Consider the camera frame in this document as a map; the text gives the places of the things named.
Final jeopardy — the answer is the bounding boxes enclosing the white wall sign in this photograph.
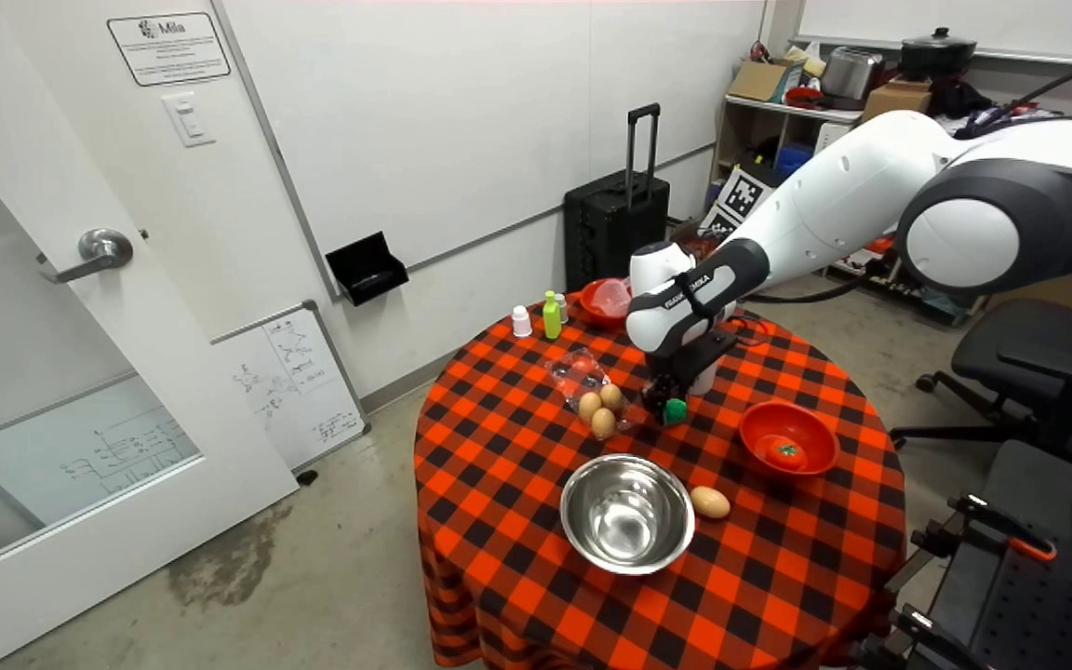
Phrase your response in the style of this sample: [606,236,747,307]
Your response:
[104,8,235,91]

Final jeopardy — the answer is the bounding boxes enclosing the black wall marker holder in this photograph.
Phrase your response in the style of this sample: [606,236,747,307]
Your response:
[324,227,413,308]

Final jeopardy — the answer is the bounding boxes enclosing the green plastic bottle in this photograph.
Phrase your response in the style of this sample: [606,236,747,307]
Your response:
[538,287,569,346]

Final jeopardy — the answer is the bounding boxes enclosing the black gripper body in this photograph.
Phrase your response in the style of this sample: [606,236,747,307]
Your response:
[639,312,743,411]

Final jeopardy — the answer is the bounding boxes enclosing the stainless steel bowl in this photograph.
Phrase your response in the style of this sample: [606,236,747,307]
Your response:
[556,451,701,580]

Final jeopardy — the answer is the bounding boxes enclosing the silver door lever handle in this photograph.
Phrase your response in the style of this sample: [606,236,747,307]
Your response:
[51,227,136,287]

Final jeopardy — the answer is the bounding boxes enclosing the white light switch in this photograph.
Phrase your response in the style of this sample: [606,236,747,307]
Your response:
[165,91,218,152]

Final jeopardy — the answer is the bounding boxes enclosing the red bowl with plastic wrap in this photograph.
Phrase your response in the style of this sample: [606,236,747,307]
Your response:
[569,272,639,333]

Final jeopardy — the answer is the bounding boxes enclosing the loose beige egg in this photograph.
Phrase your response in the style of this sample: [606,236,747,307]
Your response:
[688,484,734,523]

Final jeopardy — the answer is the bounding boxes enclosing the black office chair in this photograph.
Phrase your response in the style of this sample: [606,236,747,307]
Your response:
[888,255,1072,466]

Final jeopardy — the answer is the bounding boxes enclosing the black white fiducial tag board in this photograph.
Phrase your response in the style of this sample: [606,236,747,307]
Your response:
[696,162,779,247]

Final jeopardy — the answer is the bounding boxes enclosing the white door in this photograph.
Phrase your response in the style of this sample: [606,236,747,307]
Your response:
[0,0,305,670]

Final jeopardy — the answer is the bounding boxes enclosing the grey metal box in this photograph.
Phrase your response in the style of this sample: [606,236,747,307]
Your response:
[817,46,886,107]

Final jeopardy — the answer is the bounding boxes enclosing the red black checkered tablecloth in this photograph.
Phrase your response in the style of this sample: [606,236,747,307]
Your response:
[409,287,913,670]

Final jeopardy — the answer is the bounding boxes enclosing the large wall whiteboard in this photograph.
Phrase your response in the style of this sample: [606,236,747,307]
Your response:
[213,0,771,308]

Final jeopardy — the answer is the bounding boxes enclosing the black cart with orange handle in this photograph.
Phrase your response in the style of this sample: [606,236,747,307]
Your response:
[865,435,1072,670]

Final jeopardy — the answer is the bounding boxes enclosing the small leaning whiteboard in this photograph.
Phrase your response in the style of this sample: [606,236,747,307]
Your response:
[213,303,371,472]

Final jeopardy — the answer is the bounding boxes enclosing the small brown cardboard box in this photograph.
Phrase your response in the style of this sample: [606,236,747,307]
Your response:
[861,80,935,118]

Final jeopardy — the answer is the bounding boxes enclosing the black rolling suitcase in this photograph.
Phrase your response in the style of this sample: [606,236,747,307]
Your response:
[558,101,673,298]

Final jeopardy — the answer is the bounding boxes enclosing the clear bag of eggs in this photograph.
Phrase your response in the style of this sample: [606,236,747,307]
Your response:
[548,350,628,442]

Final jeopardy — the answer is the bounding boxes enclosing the black cooking pot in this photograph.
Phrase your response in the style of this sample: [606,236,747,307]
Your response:
[897,26,977,81]

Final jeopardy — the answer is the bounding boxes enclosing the flat cardboard box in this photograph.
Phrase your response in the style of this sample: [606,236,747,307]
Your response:
[727,55,796,105]

